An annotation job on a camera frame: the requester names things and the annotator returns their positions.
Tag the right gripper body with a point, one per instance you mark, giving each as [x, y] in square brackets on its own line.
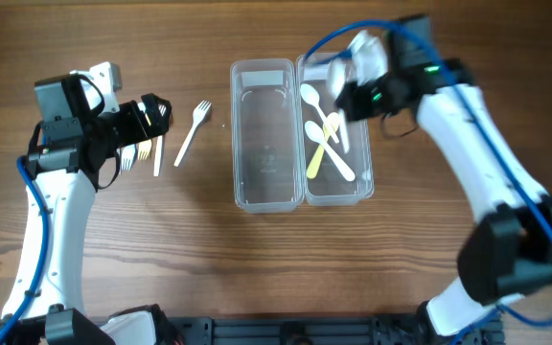
[358, 101]

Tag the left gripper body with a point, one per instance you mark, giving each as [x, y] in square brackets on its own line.
[138, 121]

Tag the white plastic fork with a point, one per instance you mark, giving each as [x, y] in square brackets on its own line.
[158, 155]
[128, 157]

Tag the yellow plastic fork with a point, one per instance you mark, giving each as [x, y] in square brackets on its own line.
[144, 149]

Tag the white plastic spoon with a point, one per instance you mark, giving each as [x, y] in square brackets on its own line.
[344, 131]
[310, 96]
[317, 134]

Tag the yellow plastic spoon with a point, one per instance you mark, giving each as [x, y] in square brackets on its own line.
[315, 162]

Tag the cream plastic fork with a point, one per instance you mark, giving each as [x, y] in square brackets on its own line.
[200, 114]

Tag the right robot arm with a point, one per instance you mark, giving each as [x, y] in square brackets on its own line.
[509, 252]

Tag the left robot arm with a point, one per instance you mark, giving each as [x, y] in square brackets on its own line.
[78, 132]

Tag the right clear plastic container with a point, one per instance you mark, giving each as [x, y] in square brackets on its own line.
[329, 188]

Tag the clear plastic container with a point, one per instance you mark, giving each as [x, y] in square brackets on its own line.
[267, 159]
[329, 188]

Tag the left clear plastic container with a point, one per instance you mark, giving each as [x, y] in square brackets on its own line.
[267, 159]

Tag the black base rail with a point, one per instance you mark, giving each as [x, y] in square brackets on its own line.
[382, 329]

